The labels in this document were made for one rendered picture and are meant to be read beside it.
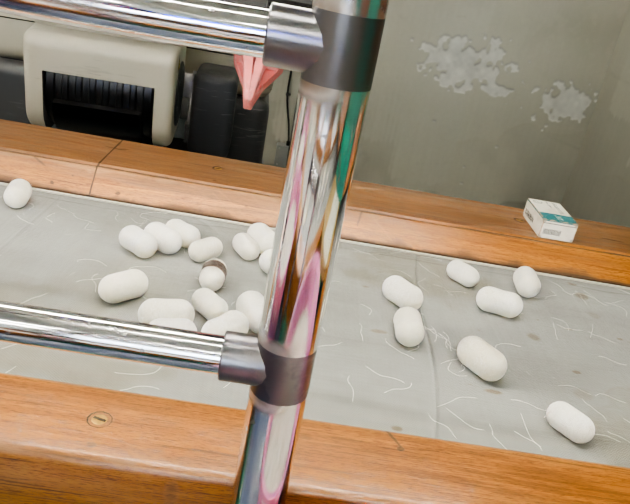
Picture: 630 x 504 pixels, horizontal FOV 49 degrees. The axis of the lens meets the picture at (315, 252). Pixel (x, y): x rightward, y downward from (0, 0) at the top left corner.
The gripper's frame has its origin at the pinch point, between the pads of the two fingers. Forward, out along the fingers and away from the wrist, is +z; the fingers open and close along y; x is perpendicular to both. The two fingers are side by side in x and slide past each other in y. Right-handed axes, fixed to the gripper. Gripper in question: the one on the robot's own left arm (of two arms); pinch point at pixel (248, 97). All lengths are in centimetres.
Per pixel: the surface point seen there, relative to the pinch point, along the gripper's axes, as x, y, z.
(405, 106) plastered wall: 153, 42, -126
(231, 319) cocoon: -5.8, 2.4, 22.2
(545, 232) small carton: 8.6, 30.0, 3.2
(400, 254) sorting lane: 8.4, 15.9, 8.3
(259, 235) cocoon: 3.7, 2.9, 11.1
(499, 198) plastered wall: 178, 87, -110
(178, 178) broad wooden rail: 8.8, -5.8, 4.0
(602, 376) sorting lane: -1.9, 29.3, 20.7
